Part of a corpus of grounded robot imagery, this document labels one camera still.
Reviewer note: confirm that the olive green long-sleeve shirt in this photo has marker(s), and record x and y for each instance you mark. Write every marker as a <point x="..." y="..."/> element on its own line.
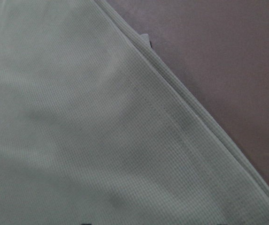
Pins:
<point x="96" y="129"/>

